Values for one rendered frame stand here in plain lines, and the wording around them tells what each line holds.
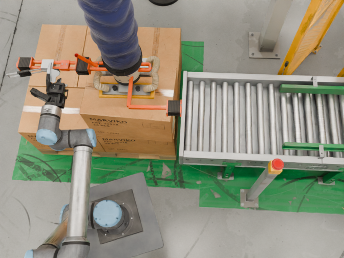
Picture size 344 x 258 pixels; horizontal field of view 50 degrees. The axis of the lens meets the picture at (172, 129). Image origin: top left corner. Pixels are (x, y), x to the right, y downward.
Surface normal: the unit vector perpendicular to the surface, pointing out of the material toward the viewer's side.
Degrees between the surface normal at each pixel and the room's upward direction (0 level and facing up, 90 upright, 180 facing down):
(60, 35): 0
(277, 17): 90
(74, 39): 0
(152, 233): 0
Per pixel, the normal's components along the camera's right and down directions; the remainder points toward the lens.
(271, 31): -0.06, 0.93
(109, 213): 0.07, -0.36
